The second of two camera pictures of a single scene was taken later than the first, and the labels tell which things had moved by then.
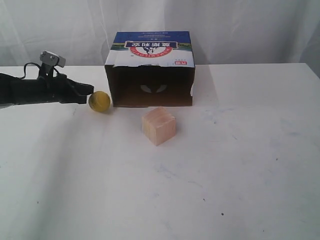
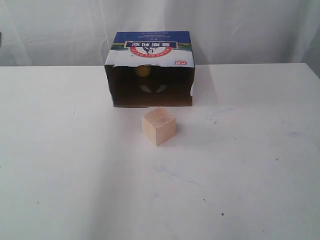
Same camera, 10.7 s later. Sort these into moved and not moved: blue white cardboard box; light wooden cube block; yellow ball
Moved: yellow ball
Not moved: light wooden cube block; blue white cardboard box
